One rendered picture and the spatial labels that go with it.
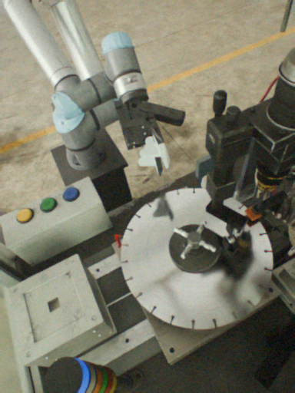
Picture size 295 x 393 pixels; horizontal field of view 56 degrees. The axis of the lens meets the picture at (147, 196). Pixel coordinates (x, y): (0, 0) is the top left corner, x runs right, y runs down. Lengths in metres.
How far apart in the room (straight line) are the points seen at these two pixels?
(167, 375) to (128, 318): 0.16
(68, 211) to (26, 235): 0.13
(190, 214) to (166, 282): 0.17
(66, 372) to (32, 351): 0.32
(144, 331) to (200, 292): 0.24
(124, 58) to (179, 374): 0.75
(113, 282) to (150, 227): 0.24
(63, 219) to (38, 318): 0.26
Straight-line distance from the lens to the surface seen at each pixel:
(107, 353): 0.79
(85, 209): 0.80
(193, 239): 0.58
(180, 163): 2.03
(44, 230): 0.82
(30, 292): 0.75
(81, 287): 0.69
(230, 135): 0.41
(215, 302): 0.60
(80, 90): 0.78
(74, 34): 1.00
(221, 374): 0.78
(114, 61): 0.72
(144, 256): 0.63
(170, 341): 0.68
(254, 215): 0.67
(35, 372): 0.82
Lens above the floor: 1.53
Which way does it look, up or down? 55 degrees down
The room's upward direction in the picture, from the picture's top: 12 degrees counter-clockwise
